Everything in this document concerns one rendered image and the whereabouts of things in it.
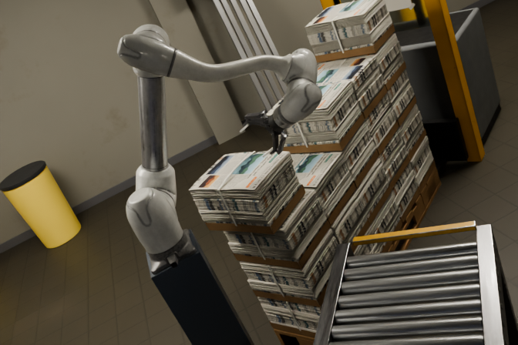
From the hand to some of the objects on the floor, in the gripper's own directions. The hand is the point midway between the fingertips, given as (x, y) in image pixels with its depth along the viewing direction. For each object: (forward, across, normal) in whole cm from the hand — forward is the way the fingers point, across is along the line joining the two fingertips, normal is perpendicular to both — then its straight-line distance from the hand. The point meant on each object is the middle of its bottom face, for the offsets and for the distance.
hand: (254, 141), depth 222 cm
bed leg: (-19, +144, 0) cm, 145 cm away
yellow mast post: (+38, +114, +164) cm, 203 cm away
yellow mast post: (+96, +85, +164) cm, 208 cm away
